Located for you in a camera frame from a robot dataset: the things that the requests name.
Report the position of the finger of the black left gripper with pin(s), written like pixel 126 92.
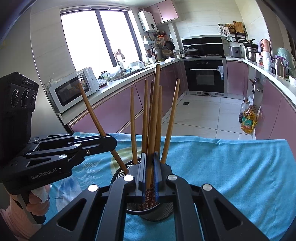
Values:
pixel 96 139
pixel 78 150

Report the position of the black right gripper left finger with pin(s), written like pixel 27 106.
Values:
pixel 97 213

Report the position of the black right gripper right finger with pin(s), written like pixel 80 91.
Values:
pixel 201 212

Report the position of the black mesh utensil holder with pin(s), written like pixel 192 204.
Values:
pixel 151 210

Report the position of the bamboo chopstick red patterned end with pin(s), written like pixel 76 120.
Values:
pixel 152 133

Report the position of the purple kitchen cabinets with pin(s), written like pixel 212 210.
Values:
pixel 205 116

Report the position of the kitchen window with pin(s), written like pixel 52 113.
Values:
pixel 102 39

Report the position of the left hand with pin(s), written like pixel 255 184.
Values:
pixel 38 202

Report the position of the silver microwave oven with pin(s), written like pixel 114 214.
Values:
pixel 65 93

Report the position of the blue floral tablecloth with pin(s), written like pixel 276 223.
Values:
pixel 256 176

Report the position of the yellow cooking oil bottle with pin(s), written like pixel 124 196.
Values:
pixel 249 119

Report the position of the silver refrigerator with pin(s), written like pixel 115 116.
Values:
pixel 17 56

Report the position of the black built-in oven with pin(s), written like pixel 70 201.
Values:
pixel 206 76

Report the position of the white water heater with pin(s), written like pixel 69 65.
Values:
pixel 147 21

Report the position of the black range hood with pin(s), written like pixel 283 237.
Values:
pixel 203 46

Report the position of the silver rice cooker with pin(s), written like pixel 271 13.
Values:
pixel 236 52

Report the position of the steel pot on counter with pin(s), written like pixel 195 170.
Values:
pixel 250 52

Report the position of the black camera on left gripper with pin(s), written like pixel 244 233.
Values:
pixel 18 97

